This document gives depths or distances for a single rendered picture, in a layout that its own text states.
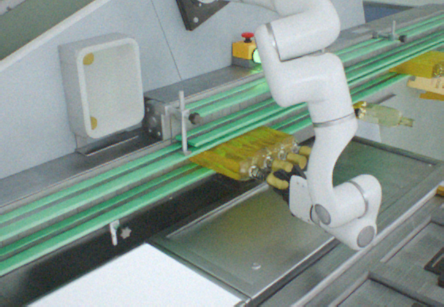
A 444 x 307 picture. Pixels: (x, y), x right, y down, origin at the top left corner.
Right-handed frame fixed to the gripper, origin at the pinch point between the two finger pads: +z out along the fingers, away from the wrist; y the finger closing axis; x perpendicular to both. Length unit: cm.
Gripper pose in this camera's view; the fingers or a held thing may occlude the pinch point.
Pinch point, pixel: (282, 182)
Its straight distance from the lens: 135.8
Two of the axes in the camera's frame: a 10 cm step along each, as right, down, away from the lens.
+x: -8.6, 2.2, -4.6
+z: -5.1, -3.2, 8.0
